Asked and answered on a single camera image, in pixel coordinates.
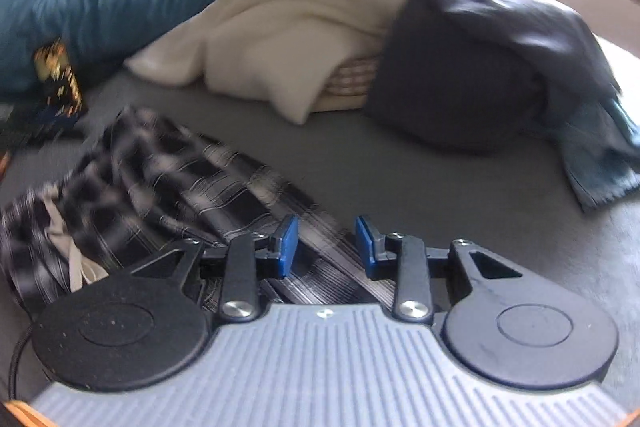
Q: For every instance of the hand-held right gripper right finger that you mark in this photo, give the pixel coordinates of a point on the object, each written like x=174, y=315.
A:
x=365, y=247

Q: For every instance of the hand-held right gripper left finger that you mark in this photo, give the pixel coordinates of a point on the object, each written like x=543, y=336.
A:
x=287, y=247

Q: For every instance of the black white plaid shirt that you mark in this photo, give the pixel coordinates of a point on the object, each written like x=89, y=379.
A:
x=150, y=177

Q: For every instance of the dark grey garment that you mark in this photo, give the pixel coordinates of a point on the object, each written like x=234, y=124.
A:
x=450, y=82

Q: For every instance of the cream fleece blanket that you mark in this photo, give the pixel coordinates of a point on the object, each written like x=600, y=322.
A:
x=300, y=22

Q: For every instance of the light blue jeans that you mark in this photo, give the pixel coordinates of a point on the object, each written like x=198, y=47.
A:
x=595, y=162

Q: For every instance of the teal garment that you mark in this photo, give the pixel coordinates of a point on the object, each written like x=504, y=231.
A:
x=627, y=117

